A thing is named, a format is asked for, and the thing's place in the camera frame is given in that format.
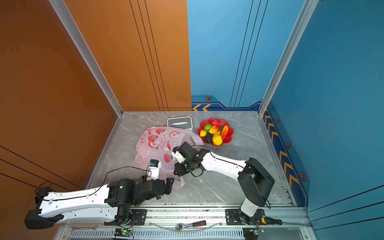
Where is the yellow lemon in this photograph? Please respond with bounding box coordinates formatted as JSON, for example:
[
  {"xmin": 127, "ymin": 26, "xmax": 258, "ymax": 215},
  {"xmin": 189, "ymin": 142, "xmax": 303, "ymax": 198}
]
[{"xmin": 212, "ymin": 134, "xmax": 223, "ymax": 146}]

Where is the pink printed plastic bag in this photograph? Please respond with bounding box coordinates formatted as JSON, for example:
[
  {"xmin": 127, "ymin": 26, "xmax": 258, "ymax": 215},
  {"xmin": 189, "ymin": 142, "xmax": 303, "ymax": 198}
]
[{"xmin": 135, "ymin": 127, "xmax": 203, "ymax": 190}]

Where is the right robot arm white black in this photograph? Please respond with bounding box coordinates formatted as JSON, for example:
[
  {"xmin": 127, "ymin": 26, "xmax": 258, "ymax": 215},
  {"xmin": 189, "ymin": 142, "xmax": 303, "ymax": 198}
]
[{"xmin": 171, "ymin": 142, "xmax": 275, "ymax": 225}]

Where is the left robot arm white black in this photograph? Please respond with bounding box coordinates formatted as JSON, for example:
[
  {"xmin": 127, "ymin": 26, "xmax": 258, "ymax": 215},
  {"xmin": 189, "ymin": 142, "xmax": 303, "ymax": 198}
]
[{"xmin": 24, "ymin": 178, "xmax": 174, "ymax": 230}]

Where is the dark avocado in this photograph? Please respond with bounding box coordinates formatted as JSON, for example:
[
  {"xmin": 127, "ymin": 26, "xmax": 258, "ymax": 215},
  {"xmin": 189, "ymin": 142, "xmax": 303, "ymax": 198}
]
[{"xmin": 205, "ymin": 133, "xmax": 213, "ymax": 144}]

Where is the green lime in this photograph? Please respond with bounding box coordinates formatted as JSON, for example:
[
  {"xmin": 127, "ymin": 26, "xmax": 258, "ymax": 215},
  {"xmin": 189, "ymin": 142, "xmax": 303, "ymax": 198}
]
[{"xmin": 204, "ymin": 124, "xmax": 212, "ymax": 132}]

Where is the red yellow mango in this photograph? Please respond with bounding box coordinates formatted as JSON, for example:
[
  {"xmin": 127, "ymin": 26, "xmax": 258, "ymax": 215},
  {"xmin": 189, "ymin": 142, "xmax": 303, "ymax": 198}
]
[{"xmin": 209, "ymin": 125, "xmax": 220, "ymax": 135}]

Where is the white grey tissue box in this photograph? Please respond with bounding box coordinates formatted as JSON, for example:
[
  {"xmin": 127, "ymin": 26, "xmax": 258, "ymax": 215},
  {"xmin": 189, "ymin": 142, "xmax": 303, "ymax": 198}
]
[{"xmin": 167, "ymin": 116, "xmax": 193, "ymax": 131}]

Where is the red flower-shaped plate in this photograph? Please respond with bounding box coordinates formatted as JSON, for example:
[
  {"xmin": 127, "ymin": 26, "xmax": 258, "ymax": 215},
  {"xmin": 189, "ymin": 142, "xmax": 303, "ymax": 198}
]
[{"xmin": 197, "ymin": 118, "xmax": 234, "ymax": 146}]

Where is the orange red peach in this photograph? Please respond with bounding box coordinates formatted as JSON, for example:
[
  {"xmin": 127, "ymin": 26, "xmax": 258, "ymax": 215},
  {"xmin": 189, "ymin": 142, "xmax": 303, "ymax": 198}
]
[{"xmin": 221, "ymin": 125, "xmax": 229, "ymax": 140}]

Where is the pink dragon fruit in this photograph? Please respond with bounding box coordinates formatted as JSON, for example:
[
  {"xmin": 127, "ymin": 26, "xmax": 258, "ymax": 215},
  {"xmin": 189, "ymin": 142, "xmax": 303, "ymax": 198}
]
[{"xmin": 211, "ymin": 120, "xmax": 220, "ymax": 126}]

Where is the left green circuit board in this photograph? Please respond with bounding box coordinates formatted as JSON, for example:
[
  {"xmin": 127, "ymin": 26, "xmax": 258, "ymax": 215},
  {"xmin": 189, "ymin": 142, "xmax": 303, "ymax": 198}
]
[{"xmin": 113, "ymin": 228, "xmax": 135, "ymax": 240}]

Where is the green circuit board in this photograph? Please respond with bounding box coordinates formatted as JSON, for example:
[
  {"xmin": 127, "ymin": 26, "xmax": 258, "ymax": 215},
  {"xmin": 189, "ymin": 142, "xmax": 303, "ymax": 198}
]
[
  {"xmin": 113, "ymin": 228, "xmax": 135, "ymax": 240},
  {"xmin": 242, "ymin": 228, "xmax": 263, "ymax": 240}
]

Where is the silver spanner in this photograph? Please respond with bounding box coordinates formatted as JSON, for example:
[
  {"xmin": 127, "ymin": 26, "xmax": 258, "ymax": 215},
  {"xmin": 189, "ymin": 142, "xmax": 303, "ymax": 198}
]
[{"xmin": 71, "ymin": 226, "xmax": 99, "ymax": 231}]

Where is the right green circuit board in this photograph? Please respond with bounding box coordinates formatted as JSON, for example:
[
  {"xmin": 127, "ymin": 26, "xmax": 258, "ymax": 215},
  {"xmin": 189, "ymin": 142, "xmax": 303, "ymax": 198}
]
[{"xmin": 242, "ymin": 228, "xmax": 263, "ymax": 240}]

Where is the yellow black screwdriver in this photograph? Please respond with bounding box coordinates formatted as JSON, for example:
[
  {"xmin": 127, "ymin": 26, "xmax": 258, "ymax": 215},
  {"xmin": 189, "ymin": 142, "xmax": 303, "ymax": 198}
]
[{"xmin": 261, "ymin": 217, "xmax": 283, "ymax": 225}]

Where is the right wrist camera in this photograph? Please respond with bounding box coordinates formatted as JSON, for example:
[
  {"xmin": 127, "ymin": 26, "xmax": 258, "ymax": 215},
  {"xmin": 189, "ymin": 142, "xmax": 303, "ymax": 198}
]
[{"xmin": 173, "ymin": 151, "xmax": 185, "ymax": 164}]

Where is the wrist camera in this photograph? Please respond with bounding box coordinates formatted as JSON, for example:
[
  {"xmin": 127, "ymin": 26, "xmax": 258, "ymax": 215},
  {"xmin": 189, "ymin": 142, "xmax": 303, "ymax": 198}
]
[
  {"xmin": 147, "ymin": 160, "xmax": 162, "ymax": 180},
  {"xmin": 173, "ymin": 151, "xmax": 185, "ymax": 164}
]

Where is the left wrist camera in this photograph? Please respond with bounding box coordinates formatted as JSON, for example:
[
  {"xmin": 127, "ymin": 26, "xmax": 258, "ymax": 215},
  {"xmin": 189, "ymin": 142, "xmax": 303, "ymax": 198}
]
[{"xmin": 147, "ymin": 160, "xmax": 162, "ymax": 180}]

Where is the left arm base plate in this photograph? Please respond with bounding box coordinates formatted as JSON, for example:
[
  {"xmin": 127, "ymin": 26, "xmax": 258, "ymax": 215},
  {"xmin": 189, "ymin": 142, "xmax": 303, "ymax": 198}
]
[{"xmin": 104, "ymin": 209, "xmax": 148, "ymax": 227}]

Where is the red handled ratchet wrench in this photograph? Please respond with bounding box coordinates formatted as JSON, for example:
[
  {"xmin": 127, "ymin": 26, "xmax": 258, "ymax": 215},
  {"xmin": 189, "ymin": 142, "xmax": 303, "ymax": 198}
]
[{"xmin": 175, "ymin": 220, "xmax": 207, "ymax": 231}]

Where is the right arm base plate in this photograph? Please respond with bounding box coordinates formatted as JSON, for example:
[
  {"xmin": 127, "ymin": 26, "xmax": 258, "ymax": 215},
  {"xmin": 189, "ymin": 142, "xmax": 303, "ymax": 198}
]
[{"xmin": 225, "ymin": 209, "xmax": 266, "ymax": 226}]

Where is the aluminium front rail frame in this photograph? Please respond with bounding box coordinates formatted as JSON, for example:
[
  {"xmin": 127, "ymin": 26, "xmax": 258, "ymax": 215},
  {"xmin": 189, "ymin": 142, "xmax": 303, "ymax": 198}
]
[{"xmin": 55, "ymin": 205, "xmax": 317, "ymax": 240}]

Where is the right aluminium corner post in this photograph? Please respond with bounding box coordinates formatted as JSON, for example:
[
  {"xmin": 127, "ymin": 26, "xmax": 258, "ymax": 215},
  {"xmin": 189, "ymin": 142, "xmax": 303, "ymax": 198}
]
[{"xmin": 258, "ymin": 0, "xmax": 319, "ymax": 117}]

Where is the aluminium corner post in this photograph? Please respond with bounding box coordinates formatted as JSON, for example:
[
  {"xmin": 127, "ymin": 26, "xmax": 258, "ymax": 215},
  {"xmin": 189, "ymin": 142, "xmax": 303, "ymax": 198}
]
[
  {"xmin": 258, "ymin": 0, "xmax": 319, "ymax": 117},
  {"xmin": 49, "ymin": 0, "xmax": 123, "ymax": 117}
]

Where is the left aluminium corner post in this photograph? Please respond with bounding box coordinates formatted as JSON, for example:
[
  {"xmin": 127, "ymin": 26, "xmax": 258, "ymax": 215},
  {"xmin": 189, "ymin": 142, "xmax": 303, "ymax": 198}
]
[{"xmin": 49, "ymin": 0, "xmax": 123, "ymax": 117}]

